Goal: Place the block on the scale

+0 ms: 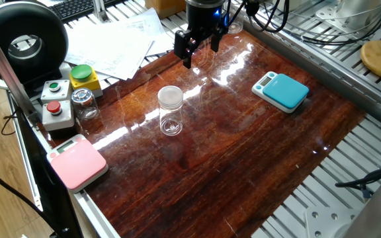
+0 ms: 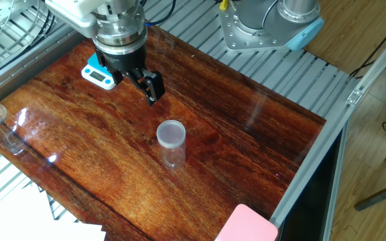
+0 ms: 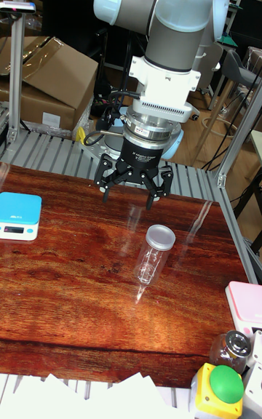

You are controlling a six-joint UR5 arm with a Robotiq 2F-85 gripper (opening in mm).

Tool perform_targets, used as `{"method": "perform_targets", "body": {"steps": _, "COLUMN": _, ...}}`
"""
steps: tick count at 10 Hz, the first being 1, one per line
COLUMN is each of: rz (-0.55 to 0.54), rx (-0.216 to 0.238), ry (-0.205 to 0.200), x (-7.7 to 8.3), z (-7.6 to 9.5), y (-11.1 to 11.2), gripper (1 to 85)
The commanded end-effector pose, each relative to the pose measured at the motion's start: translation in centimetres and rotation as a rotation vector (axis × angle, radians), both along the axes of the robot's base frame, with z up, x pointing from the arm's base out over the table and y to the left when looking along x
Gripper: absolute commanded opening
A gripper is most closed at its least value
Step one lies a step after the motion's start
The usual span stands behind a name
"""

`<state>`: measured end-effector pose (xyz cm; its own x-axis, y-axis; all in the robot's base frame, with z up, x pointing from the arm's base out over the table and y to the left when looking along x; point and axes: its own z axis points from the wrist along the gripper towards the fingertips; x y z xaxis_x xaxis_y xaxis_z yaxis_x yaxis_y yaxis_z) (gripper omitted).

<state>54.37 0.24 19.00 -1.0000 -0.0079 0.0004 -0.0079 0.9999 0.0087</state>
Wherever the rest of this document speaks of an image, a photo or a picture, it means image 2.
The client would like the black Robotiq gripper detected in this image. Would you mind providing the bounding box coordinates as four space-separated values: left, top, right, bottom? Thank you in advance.
94 33 166 107

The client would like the blue and white kitchen scale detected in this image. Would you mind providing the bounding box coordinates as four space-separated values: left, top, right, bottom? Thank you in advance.
80 52 117 90

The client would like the pink kitchen scale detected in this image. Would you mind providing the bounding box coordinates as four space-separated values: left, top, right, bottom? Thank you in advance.
214 204 279 241

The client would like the silver robot mounting plate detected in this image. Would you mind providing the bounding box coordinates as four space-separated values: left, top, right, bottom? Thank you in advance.
218 2 283 54

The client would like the white paper sheet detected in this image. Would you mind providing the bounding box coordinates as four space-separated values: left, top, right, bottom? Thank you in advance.
0 182 107 241

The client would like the black flat panel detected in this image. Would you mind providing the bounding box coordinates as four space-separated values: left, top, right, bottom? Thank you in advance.
279 123 346 241

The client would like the blue cable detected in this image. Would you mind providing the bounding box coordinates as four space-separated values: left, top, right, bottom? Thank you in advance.
144 0 177 27

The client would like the black cable bundle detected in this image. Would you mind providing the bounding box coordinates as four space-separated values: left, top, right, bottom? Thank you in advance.
0 0 57 64

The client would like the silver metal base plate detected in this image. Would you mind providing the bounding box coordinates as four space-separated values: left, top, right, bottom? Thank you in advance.
0 0 38 25

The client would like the aluminium frame rail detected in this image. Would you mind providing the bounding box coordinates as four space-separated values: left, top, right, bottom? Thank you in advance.
269 96 360 229

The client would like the metal corner bracket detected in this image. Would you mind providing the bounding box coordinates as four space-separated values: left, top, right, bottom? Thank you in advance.
346 88 364 106

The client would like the black floor cable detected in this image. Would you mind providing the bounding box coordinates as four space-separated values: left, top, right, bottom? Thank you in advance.
348 11 386 80

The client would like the aluminium frame post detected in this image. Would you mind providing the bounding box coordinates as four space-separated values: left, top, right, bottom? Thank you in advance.
355 19 386 93

